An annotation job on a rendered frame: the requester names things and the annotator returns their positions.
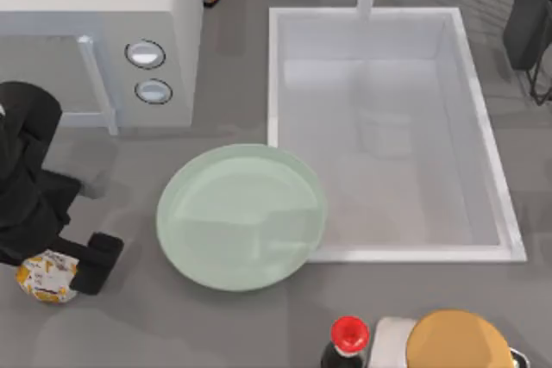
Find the yellow and white packet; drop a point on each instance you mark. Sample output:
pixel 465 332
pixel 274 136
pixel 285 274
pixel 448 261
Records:
pixel 45 277

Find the pale green plate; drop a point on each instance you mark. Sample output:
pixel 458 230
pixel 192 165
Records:
pixel 241 217

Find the large microwave knob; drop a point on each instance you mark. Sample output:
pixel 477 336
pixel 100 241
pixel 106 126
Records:
pixel 145 54

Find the dark pan rim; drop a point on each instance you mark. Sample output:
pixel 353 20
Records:
pixel 518 358

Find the small microwave knob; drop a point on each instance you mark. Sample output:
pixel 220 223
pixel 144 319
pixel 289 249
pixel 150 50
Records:
pixel 153 91

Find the white sink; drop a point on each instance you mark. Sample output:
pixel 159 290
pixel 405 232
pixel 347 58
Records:
pixel 388 148

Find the dark bottle with red cap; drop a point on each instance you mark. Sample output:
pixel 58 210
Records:
pixel 347 342

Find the pale grey rounded box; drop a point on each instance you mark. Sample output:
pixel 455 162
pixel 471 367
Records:
pixel 390 342

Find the pale microwave oven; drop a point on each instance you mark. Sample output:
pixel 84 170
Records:
pixel 142 19

